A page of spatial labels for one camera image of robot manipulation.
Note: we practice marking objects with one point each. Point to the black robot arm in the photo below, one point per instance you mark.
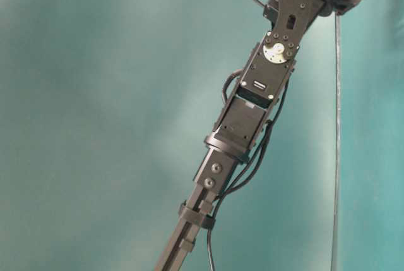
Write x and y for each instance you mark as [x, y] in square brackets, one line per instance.
[241, 134]

